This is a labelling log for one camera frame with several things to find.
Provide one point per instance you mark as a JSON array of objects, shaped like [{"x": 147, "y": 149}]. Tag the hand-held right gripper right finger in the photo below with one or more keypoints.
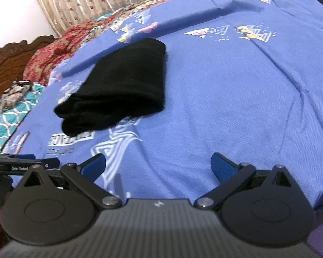
[{"x": 223, "y": 168}]

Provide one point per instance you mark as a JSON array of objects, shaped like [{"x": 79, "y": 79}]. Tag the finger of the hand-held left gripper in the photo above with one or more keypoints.
[{"x": 23, "y": 156}]

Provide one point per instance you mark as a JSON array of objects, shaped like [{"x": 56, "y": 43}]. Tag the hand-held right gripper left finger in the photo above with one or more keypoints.
[{"x": 93, "y": 166}]

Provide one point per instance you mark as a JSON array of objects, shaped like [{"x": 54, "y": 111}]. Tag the black pants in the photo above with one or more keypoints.
[{"x": 118, "y": 91}]

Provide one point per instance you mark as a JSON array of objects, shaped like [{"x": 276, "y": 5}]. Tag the teal patterned quilt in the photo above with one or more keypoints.
[{"x": 10, "y": 118}]

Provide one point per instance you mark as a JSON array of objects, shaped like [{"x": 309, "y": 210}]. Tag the small floral cloth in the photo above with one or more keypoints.
[{"x": 14, "y": 92}]

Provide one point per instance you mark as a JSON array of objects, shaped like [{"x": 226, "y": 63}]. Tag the blue printed bedsheet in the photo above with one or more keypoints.
[{"x": 218, "y": 86}]

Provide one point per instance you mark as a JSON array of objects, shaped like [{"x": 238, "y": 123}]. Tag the carved wooden headboard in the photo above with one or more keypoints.
[{"x": 8, "y": 70}]

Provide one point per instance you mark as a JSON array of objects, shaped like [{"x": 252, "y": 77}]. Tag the red floral blanket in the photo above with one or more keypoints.
[{"x": 70, "y": 43}]

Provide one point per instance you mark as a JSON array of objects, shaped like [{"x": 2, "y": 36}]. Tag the beige leaf print curtain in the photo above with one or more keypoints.
[{"x": 110, "y": 0}]

